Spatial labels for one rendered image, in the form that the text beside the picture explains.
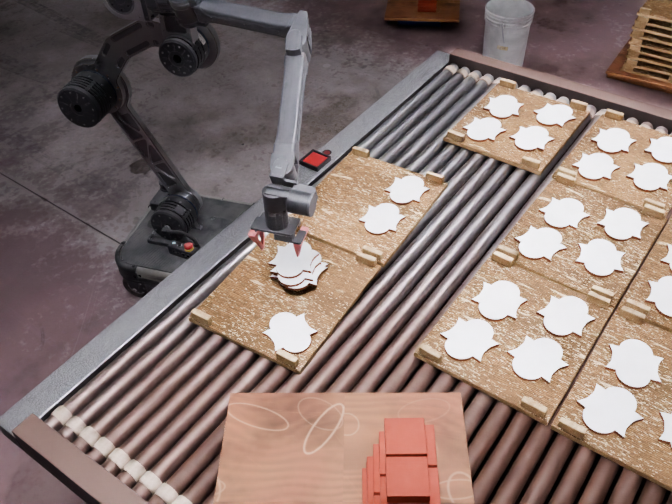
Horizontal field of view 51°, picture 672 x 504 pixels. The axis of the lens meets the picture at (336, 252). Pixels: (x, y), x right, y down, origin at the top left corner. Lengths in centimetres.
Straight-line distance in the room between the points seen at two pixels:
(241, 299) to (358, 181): 58
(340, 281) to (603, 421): 74
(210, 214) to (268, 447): 190
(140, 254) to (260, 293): 131
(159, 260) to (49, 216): 96
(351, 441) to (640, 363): 74
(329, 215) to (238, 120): 223
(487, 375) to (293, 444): 51
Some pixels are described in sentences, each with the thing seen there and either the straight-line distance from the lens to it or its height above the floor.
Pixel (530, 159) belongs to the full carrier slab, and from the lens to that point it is 233.
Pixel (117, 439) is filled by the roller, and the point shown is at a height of 91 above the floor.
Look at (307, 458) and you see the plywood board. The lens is 148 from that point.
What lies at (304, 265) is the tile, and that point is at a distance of 189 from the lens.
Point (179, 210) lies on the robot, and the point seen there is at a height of 40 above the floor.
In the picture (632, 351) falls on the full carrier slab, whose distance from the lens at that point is 186.
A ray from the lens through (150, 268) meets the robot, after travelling 307.
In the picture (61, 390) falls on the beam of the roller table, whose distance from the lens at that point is 187.
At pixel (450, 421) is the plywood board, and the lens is 153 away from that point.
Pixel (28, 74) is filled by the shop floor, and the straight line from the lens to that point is 520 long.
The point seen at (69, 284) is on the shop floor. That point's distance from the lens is 348.
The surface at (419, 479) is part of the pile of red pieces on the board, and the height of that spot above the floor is 129.
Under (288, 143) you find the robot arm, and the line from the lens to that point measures 175.
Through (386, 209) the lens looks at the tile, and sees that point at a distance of 212.
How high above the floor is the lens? 233
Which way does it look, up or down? 44 degrees down
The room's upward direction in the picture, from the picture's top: 3 degrees counter-clockwise
